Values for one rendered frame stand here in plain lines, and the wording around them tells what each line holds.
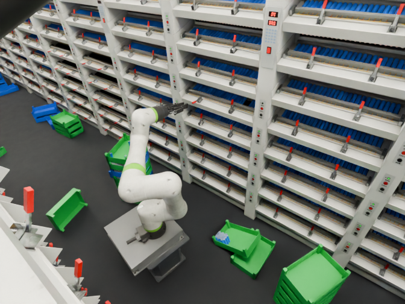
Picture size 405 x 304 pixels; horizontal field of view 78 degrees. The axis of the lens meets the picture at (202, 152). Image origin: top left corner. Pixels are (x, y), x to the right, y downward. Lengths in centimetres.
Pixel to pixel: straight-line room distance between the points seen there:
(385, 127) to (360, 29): 45
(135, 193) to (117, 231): 69
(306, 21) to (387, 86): 44
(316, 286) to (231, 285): 57
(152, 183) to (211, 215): 116
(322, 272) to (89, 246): 166
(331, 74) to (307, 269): 107
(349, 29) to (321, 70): 20
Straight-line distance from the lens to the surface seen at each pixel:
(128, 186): 115
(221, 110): 173
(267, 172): 183
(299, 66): 138
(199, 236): 212
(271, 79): 144
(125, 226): 181
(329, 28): 129
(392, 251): 194
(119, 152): 221
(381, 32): 126
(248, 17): 143
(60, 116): 374
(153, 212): 151
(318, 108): 143
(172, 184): 113
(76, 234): 240
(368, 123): 140
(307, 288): 166
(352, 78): 133
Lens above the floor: 178
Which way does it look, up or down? 39 degrees down
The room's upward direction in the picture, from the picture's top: 3 degrees counter-clockwise
